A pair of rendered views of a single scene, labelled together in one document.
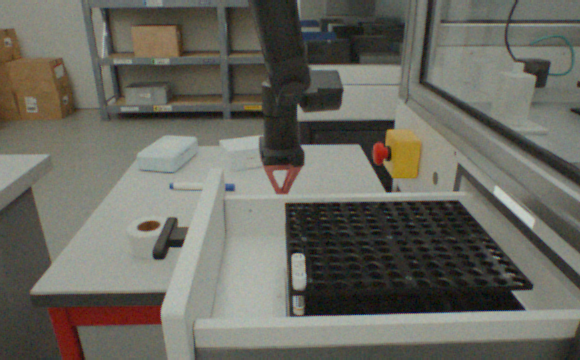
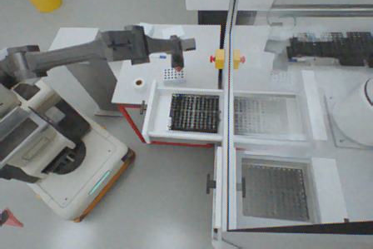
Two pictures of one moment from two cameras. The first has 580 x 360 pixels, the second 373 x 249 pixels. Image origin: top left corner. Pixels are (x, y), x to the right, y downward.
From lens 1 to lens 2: 0.66 m
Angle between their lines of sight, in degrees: 39
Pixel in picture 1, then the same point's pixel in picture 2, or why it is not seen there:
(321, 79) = (187, 44)
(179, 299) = (145, 131)
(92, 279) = (126, 98)
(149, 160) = not seen: hidden behind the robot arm
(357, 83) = not seen: outside the picture
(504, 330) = (207, 138)
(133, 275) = (136, 98)
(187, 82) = not seen: outside the picture
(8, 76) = not seen: outside the picture
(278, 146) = (175, 62)
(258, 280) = (165, 112)
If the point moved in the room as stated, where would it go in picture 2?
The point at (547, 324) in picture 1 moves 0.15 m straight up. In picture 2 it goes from (216, 139) to (218, 124)
